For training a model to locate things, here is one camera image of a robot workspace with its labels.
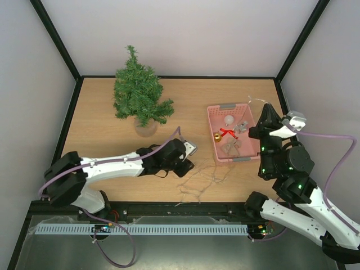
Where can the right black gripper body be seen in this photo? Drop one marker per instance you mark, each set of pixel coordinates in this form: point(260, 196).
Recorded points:
point(268, 131)

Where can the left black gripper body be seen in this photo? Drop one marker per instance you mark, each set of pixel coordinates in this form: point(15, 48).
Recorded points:
point(181, 172)

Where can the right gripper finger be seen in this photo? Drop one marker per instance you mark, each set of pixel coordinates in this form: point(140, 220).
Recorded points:
point(264, 118)
point(272, 119)

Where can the silver gift box ornament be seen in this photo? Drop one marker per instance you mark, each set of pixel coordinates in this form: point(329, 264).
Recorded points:
point(241, 127)

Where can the pink plastic basket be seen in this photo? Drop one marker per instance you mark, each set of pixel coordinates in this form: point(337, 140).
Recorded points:
point(229, 127)

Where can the clear string lights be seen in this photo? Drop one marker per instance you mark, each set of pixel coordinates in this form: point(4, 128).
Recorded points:
point(208, 173)

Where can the small green christmas tree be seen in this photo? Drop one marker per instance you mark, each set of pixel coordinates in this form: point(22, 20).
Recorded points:
point(137, 93)

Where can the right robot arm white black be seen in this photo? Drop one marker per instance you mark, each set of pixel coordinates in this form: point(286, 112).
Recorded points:
point(290, 166)

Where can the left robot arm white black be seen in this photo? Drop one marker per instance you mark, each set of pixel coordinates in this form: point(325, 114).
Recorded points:
point(68, 180)

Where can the red ribbon bow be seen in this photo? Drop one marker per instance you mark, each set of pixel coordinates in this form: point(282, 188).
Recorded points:
point(232, 133)

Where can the burlap bow ornament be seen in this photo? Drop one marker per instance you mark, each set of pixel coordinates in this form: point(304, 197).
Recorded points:
point(231, 148)

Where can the white ball ornament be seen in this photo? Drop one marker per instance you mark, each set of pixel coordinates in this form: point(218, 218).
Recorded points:
point(228, 120)

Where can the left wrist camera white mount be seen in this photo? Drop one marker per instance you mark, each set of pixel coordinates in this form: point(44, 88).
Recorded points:
point(191, 148)

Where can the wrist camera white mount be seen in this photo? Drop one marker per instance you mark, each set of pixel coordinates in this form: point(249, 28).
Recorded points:
point(191, 148)
point(292, 122)

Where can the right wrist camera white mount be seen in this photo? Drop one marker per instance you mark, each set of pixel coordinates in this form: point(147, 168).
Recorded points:
point(292, 122)

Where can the light blue cable duct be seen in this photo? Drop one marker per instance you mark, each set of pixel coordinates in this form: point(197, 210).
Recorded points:
point(144, 229)

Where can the black aluminium rail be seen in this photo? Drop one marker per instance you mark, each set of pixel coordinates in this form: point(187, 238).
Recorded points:
point(128, 211)

